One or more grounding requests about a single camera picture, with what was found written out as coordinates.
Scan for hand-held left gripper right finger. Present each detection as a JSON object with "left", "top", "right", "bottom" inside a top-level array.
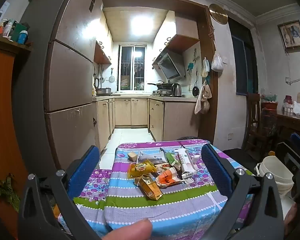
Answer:
[{"left": 201, "top": 144, "right": 285, "bottom": 240}]

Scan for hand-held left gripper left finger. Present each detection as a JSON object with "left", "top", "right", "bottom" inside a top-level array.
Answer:
[{"left": 17, "top": 145, "right": 102, "bottom": 240}]

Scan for white plastic bucket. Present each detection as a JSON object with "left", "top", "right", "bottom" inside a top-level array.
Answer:
[{"left": 255, "top": 156, "right": 295, "bottom": 203}]

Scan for white long carton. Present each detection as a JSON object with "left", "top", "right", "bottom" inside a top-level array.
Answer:
[{"left": 175, "top": 148, "right": 197, "bottom": 178}]

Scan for green packet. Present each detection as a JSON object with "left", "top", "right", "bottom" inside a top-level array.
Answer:
[{"left": 166, "top": 152, "right": 182, "bottom": 167}]

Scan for orange white packet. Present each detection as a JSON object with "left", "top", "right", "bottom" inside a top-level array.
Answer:
[{"left": 156, "top": 168, "right": 185, "bottom": 188}]

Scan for red white small packet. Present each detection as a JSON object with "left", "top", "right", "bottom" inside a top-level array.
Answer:
[{"left": 154, "top": 163, "right": 171, "bottom": 173}]

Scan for yellow snack packet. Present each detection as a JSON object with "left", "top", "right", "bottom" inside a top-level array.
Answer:
[{"left": 128, "top": 162, "right": 157, "bottom": 179}]

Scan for white plastic packet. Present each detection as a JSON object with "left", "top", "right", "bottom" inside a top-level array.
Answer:
[{"left": 137, "top": 151, "right": 167, "bottom": 165}]

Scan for amber yellow carton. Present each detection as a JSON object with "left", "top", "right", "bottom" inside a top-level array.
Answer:
[{"left": 135, "top": 175, "right": 163, "bottom": 201}]

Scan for person's right hand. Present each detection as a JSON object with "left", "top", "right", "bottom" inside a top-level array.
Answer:
[{"left": 283, "top": 202, "right": 300, "bottom": 240}]

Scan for person's left hand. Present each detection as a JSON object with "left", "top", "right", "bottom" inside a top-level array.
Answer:
[{"left": 101, "top": 218, "right": 153, "bottom": 240}]

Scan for dark wooden dining table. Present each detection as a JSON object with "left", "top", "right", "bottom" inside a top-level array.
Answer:
[{"left": 275, "top": 111, "right": 300, "bottom": 144}]

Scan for red lid jar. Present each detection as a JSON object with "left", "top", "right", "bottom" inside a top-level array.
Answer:
[{"left": 284, "top": 95, "right": 293, "bottom": 112}]

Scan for red basin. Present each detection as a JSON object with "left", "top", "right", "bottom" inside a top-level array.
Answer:
[{"left": 261, "top": 101, "right": 278, "bottom": 110}]

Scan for dark wooden chair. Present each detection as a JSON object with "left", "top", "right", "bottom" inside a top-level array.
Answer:
[{"left": 245, "top": 92, "right": 273, "bottom": 155}]

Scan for hanging beige cloth bags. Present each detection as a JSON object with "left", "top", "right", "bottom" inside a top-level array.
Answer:
[{"left": 194, "top": 82, "right": 212, "bottom": 115}]

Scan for beige kitchen base cabinets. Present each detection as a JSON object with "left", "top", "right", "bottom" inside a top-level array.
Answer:
[{"left": 92, "top": 97, "right": 199, "bottom": 143}]

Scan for rice cooker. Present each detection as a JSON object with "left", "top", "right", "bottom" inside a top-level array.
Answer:
[{"left": 96, "top": 87, "right": 112, "bottom": 96}]

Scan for bundle of green leaves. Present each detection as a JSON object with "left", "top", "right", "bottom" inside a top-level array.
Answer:
[{"left": 0, "top": 174, "right": 20, "bottom": 213}]

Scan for hanging black pan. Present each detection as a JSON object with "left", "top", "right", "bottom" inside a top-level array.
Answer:
[{"left": 192, "top": 71, "right": 200, "bottom": 97}]

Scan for beige refrigerator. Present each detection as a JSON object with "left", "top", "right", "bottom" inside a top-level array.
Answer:
[{"left": 44, "top": 0, "right": 102, "bottom": 165}]

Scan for steel kettle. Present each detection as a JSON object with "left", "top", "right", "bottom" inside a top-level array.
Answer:
[{"left": 171, "top": 83, "right": 182, "bottom": 97}]

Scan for gas stove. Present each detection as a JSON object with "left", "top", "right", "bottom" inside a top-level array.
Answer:
[{"left": 151, "top": 89, "right": 173, "bottom": 97}]

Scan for dark interior window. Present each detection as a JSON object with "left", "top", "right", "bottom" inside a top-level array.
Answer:
[{"left": 227, "top": 16, "right": 255, "bottom": 97}]

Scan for black wok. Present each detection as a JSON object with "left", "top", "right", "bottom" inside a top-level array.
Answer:
[{"left": 147, "top": 80, "right": 173, "bottom": 89}]

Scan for orange wooden cabinet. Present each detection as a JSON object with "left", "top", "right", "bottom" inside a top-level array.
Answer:
[{"left": 0, "top": 39, "right": 33, "bottom": 240}]

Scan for hanging face masks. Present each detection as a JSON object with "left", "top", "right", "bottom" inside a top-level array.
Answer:
[{"left": 202, "top": 57, "right": 210, "bottom": 78}]

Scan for hanging white plastic bag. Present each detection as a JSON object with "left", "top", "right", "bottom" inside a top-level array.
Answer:
[{"left": 211, "top": 51, "right": 224, "bottom": 72}]

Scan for kitchen window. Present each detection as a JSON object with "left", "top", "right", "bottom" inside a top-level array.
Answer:
[{"left": 119, "top": 44, "right": 147, "bottom": 92}]

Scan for steel range hood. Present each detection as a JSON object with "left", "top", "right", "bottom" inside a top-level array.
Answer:
[{"left": 152, "top": 50, "right": 186, "bottom": 80}]

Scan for kitchen ceiling light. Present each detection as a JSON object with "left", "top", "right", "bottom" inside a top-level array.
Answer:
[{"left": 130, "top": 15, "right": 153, "bottom": 37}]

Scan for dark green box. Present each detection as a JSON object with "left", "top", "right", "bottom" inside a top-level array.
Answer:
[{"left": 14, "top": 22, "right": 30, "bottom": 42}]

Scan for white tube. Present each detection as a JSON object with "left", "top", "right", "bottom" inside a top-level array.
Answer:
[{"left": 2, "top": 20, "right": 14, "bottom": 38}]

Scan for white wall cable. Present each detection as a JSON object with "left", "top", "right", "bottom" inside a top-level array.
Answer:
[{"left": 285, "top": 70, "right": 300, "bottom": 85}]

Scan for framed wall picture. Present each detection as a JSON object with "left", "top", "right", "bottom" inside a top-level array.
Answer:
[{"left": 277, "top": 20, "right": 300, "bottom": 53}]

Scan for wall cabinet beside refrigerator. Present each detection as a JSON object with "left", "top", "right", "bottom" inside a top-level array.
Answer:
[{"left": 94, "top": 40, "right": 112, "bottom": 65}]

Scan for wall cabinet above range hood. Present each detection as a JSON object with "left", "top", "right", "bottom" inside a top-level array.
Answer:
[{"left": 152, "top": 10, "right": 200, "bottom": 53}]

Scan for round gold wall clock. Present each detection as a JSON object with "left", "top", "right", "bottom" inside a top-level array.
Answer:
[{"left": 209, "top": 4, "right": 228, "bottom": 25}]

